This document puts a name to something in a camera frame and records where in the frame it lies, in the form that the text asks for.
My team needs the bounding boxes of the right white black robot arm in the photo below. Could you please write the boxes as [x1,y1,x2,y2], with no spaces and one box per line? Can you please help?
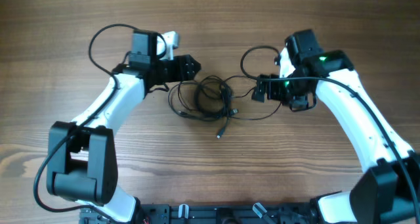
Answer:
[252,30,419,223]

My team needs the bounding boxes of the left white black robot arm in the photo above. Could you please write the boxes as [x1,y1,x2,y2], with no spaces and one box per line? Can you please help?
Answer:
[42,30,201,223]

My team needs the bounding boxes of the thin black usb cable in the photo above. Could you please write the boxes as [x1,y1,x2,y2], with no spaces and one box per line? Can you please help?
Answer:
[167,74,283,122]

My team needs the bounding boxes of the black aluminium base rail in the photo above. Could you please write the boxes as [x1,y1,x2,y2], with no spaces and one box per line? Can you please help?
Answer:
[78,202,371,224]

